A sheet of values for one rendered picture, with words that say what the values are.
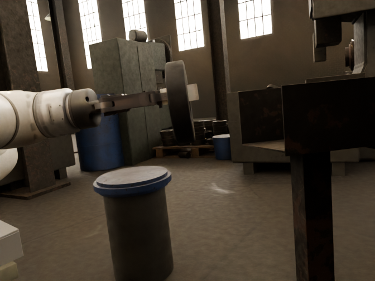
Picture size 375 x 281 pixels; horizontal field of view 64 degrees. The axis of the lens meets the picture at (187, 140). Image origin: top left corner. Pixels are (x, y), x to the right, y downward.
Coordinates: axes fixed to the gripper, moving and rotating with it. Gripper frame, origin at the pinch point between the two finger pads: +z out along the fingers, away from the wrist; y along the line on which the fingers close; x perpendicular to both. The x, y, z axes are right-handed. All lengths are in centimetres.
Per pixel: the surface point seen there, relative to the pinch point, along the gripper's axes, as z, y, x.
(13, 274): -49, -10, -37
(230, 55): 122, -1023, 130
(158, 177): -17, -55, -29
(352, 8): 129, -193, 49
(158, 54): -94, -742, 129
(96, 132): -121, -278, -21
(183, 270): -14, -61, -72
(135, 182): -25, -50, -28
